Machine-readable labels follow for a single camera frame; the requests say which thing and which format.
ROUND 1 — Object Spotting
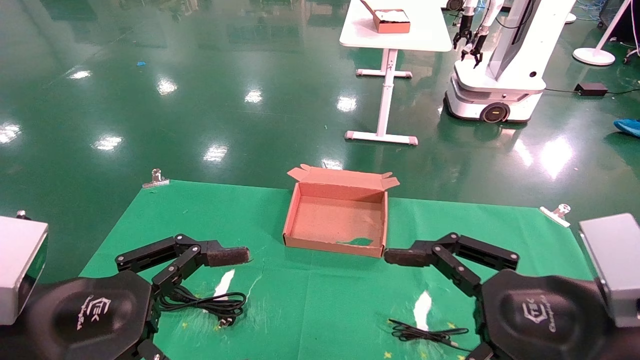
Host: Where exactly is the small cardboard box with contents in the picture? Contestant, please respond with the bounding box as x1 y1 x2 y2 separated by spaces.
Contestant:
360 0 412 35

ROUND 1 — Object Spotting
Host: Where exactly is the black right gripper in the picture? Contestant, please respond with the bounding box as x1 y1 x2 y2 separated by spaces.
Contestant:
465 269 622 360

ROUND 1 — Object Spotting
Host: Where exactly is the black power adapter brick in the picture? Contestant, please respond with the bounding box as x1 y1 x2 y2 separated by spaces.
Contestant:
574 82 610 98

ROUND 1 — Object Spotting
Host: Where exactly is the black adapter floor cable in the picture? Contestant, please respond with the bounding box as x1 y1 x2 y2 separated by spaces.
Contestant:
544 87 640 96

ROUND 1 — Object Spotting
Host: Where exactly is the open brown cardboard box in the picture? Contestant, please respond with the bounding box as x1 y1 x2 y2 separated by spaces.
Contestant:
282 164 401 259

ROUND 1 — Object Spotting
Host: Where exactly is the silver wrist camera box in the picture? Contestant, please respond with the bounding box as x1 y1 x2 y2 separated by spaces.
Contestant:
578 213 640 329
0 210 50 326

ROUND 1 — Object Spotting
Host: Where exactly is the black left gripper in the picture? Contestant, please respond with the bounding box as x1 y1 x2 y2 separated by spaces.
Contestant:
20 233 251 360

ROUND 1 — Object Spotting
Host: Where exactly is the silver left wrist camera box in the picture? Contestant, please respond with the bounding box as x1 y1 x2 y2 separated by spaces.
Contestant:
0 210 50 326

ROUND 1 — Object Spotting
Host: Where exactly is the green table cloth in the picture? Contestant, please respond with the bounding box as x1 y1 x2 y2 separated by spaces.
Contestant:
15 179 640 360

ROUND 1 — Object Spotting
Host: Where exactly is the white wheeled background robot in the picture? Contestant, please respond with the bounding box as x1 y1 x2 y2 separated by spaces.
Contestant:
443 0 577 124

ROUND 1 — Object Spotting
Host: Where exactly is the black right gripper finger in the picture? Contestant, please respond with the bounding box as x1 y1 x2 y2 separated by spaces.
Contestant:
383 232 520 299

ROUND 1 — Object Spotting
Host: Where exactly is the white height-adjustable table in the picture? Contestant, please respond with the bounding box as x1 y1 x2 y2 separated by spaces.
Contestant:
339 0 454 146

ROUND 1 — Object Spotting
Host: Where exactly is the black power cable with plug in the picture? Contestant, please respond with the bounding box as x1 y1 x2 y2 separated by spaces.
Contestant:
159 285 248 329

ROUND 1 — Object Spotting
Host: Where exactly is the blue shoe cover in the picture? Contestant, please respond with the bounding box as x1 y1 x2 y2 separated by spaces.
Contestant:
613 118 640 139

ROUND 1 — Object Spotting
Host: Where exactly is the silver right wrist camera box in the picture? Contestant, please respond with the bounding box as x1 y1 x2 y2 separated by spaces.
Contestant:
578 213 640 329

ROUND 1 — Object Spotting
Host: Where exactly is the blue cable bundle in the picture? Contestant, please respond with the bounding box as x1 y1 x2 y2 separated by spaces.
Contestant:
574 0 609 22

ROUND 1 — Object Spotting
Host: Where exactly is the white floor stand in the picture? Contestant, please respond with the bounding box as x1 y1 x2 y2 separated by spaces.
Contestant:
572 0 635 67

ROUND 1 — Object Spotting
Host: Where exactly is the background robot arm with gripper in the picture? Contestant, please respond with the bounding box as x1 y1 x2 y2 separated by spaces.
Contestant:
452 0 480 51
460 0 505 69

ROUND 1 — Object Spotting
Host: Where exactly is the metal binder clip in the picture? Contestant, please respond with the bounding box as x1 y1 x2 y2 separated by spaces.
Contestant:
538 203 572 229
142 168 171 189

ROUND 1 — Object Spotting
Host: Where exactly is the black wheeled equipment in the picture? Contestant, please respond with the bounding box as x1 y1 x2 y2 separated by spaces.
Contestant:
598 0 640 65

